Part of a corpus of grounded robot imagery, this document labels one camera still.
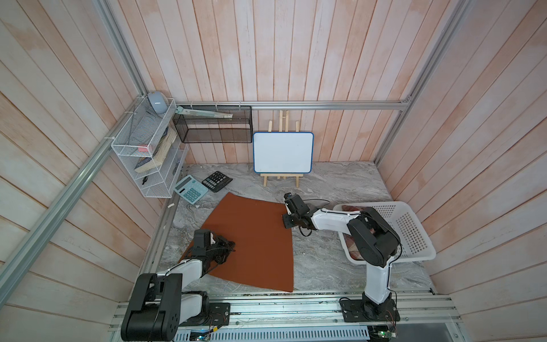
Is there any red plaid skirt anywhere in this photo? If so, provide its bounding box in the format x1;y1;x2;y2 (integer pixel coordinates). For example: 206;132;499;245
337;205;366;265

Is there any rust orange skirt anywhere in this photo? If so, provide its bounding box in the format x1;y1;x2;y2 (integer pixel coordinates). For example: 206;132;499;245
202;193;294;292

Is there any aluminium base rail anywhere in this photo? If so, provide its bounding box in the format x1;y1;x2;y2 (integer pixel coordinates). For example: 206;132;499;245
107;291;462;332

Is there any grey computer mouse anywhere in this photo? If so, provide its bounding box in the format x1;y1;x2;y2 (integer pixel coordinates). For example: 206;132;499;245
148;91;169;116

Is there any pale green ruler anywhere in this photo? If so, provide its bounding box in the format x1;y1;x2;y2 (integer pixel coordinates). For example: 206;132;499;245
175;106;233;119

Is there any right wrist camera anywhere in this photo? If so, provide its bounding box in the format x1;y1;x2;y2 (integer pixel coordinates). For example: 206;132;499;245
283;192;297;215

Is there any book on shelf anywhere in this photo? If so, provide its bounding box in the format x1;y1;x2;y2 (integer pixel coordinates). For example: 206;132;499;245
135;126;177;173

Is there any white board blue frame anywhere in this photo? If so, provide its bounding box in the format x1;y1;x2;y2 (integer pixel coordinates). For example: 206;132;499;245
253;132;314;174

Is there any white plastic basket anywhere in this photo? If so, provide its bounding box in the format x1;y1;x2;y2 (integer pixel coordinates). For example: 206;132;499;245
333;202;437;263

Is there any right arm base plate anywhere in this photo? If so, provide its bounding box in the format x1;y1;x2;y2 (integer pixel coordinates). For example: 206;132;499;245
338;294;400;323

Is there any teal calculator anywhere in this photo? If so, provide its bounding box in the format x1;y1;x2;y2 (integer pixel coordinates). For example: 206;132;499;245
174;175;208;205

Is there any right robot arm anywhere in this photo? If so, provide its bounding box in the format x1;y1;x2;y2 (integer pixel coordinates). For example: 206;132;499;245
283;193;401;306

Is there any black mesh wall basket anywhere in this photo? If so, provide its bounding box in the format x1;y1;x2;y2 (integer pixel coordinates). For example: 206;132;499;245
172;105;254;143

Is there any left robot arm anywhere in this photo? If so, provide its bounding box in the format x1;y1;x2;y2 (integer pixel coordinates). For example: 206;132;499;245
121;229;236;341

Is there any black calculator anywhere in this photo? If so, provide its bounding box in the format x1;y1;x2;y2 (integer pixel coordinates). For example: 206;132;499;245
202;171;233;193

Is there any white wire shelf rack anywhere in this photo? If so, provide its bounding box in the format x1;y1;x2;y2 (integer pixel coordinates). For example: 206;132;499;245
111;95;189;199

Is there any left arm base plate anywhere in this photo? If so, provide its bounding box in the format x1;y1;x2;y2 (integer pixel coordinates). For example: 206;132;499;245
179;302;231;327

